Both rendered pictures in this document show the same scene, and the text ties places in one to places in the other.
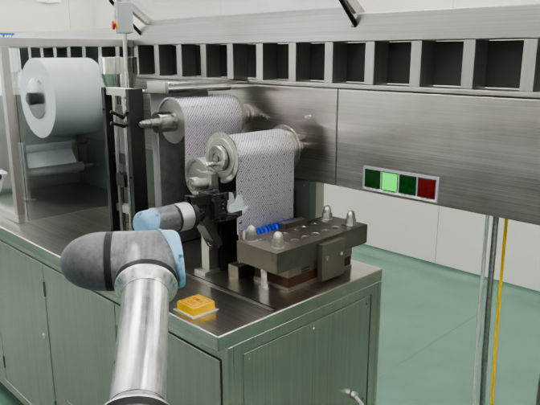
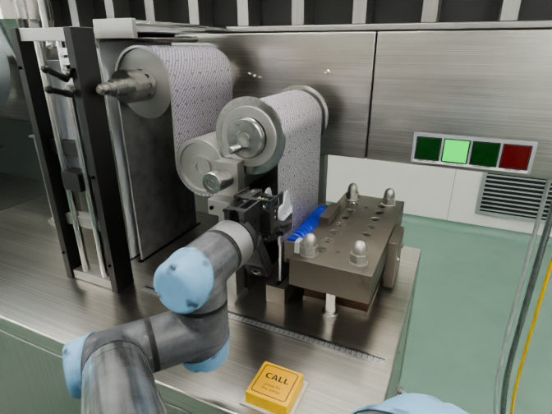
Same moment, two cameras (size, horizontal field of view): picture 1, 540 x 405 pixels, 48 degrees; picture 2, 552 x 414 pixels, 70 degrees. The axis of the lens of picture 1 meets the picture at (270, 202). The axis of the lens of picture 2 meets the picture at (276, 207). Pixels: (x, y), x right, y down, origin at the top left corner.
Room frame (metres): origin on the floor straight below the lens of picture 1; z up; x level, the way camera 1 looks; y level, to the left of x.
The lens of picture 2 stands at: (1.00, 0.35, 1.41)
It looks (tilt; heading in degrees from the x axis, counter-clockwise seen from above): 22 degrees down; 339
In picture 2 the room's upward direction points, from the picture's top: straight up
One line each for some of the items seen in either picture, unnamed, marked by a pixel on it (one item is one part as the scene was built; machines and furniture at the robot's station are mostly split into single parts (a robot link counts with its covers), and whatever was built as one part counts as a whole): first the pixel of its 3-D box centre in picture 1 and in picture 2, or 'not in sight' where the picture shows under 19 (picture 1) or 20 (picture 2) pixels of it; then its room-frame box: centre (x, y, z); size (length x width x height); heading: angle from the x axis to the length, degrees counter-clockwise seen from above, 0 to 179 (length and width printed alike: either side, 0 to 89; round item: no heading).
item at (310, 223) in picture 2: (272, 229); (309, 226); (1.74, -0.01, 1.03); 0.21 x 0.04 x 0.03; 135
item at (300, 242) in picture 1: (304, 241); (354, 236); (1.70, -0.10, 1.00); 0.40 x 0.16 x 0.06; 135
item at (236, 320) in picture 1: (84, 217); (3, 220); (2.41, 0.77, 0.88); 2.52 x 0.66 x 0.04; 45
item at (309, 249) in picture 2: (251, 232); (309, 244); (1.62, 0.05, 1.05); 0.04 x 0.04 x 0.04
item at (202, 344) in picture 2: not in sight; (192, 332); (1.48, 0.30, 1.02); 0.11 x 0.08 x 0.11; 97
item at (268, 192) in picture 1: (266, 197); (301, 185); (1.76, 0.01, 1.12); 0.23 x 0.01 x 0.18; 135
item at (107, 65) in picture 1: (118, 65); (21, 7); (2.30, 0.57, 1.50); 0.14 x 0.14 x 0.06
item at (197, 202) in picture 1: (206, 208); (251, 222); (1.59, 0.18, 1.13); 0.12 x 0.08 x 0.09; 135
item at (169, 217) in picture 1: (157, 223); (198, 272); (1.48, 0.29, 1.12); 0.11 x 0.08 x 0.09; 135
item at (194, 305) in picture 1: (195, 304); (274, 388); (1.44, 0.19, 0.91); 0.07 x 0.07 x 0.02; 45
